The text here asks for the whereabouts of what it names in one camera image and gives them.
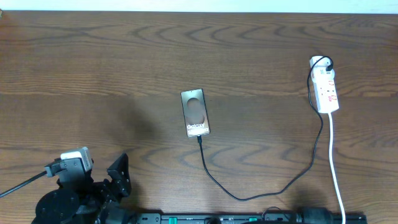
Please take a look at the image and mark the black USB-C charging cable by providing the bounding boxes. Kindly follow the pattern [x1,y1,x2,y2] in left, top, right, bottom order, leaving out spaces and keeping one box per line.
[197,55,335,202]

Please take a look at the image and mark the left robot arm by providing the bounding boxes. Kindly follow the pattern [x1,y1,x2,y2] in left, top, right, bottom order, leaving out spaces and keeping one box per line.
[32,152,136,224]

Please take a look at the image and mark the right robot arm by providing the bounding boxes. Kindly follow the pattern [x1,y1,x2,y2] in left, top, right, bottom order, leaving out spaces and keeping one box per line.
[298,207,333,224]

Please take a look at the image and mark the black USB plug adapter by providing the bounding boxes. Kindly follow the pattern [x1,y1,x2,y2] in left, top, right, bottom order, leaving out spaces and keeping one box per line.
[326,64,333,72]

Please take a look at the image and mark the white power strip red switches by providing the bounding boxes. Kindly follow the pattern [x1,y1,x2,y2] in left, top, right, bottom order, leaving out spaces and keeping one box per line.
[309,55,339,114]

